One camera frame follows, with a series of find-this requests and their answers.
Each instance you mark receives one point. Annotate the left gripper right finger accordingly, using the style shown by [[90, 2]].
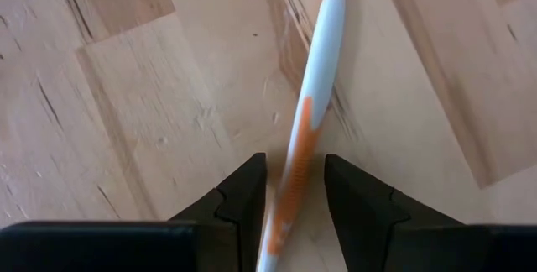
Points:
[[369, 230]]

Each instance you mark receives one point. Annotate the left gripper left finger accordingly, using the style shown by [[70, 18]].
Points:
[[235, 230]]

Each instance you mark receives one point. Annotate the orange and white toothbrush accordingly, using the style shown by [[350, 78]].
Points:
[[323, 53]]

